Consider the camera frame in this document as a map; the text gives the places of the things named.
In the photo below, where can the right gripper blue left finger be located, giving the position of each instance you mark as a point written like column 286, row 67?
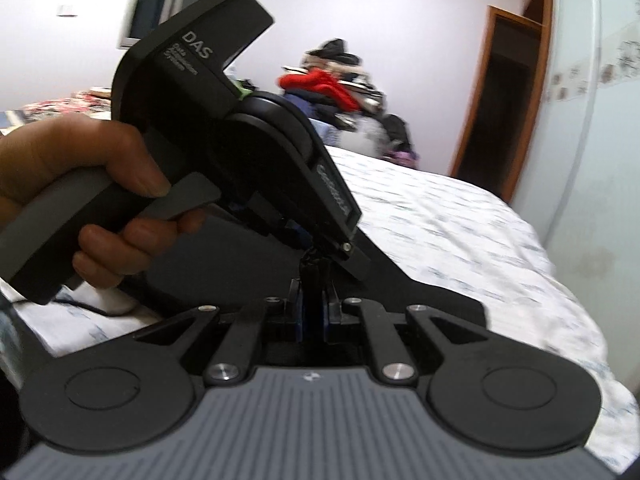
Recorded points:
column 293, row 308

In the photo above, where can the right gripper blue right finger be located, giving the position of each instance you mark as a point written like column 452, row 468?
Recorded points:
column 333, row 307

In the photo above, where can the black pants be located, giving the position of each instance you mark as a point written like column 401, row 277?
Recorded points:
column 229, row 266

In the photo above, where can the person's left hand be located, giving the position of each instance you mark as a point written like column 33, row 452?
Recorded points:
column 35, row 155

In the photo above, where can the pile of clothes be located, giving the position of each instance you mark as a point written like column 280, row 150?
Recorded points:
column 334, row 91

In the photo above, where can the floral patterned blanket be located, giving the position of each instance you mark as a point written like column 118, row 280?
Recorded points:
column 95, row 100

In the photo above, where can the white script-print bed sheet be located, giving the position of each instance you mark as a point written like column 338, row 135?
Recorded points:
column 441, row 232

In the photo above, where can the frosted glass wardrobe door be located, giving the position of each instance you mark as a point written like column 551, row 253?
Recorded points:
column 580, row 185

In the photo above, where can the brown wooden door frame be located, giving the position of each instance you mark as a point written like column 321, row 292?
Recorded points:
column 506, row 97

